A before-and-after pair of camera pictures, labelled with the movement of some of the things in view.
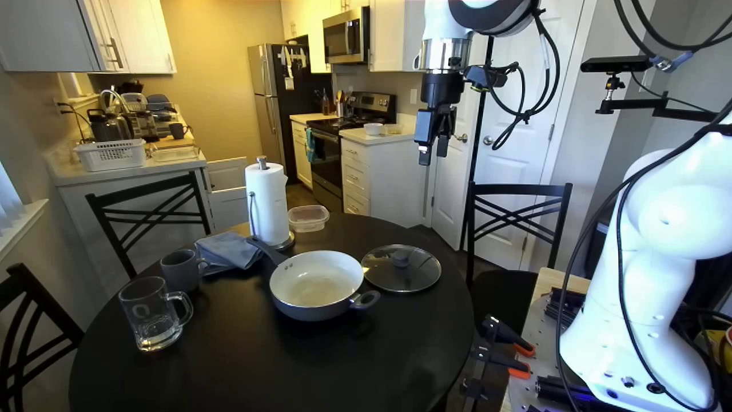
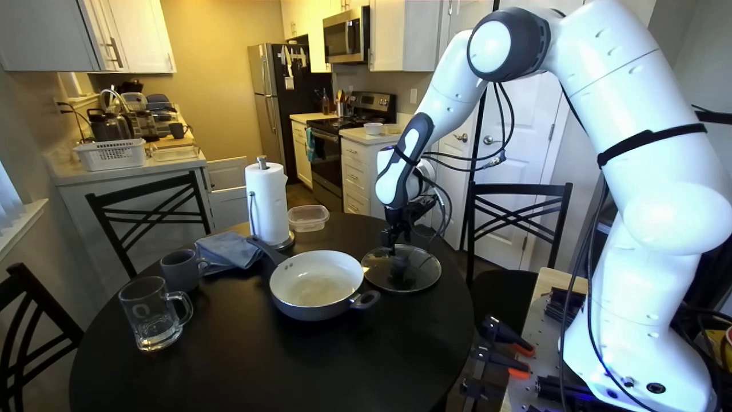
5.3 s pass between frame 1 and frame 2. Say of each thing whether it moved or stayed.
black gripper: moved
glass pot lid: stayed
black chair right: stayed
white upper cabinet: stayed
